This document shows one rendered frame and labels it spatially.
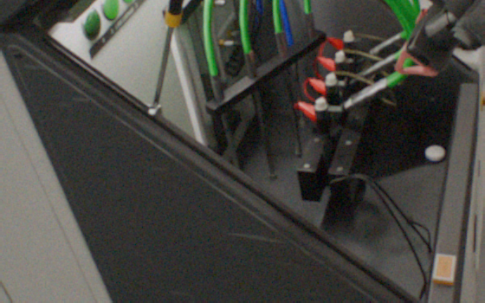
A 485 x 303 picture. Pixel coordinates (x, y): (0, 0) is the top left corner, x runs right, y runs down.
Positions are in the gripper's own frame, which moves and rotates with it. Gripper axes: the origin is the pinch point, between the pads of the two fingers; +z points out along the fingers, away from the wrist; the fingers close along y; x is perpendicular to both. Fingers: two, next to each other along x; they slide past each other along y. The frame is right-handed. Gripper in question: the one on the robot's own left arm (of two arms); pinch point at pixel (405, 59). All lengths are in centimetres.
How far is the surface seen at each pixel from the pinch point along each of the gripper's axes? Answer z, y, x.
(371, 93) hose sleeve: 7.8, 4.2, 0.0
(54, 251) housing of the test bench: 37, 49, -28
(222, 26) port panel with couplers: 39.4, -10.1, -27.0
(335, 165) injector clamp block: 23.1, 11.1, 5.1
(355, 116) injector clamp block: 27.3, -3.7, 5.5
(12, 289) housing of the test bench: 56, 56, -30
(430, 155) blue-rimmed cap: 29.5, -8.8, 25.0
